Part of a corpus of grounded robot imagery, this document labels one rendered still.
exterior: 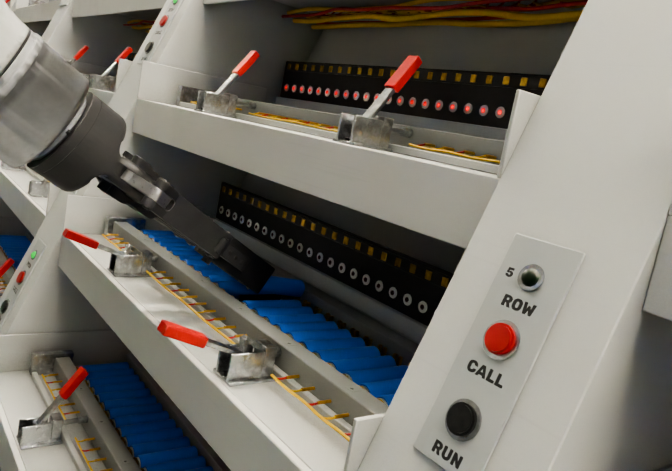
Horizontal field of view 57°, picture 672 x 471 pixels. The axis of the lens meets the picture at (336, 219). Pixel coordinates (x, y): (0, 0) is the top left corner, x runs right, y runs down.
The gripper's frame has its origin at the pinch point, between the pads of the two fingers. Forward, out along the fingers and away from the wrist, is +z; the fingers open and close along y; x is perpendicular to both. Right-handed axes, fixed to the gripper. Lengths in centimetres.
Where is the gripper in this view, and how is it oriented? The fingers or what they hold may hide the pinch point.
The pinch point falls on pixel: (235, 259)
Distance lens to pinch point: 61.1
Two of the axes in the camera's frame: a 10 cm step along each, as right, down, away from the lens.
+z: 5.8, 5.5, 6.0
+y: -5.9, -2.2, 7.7
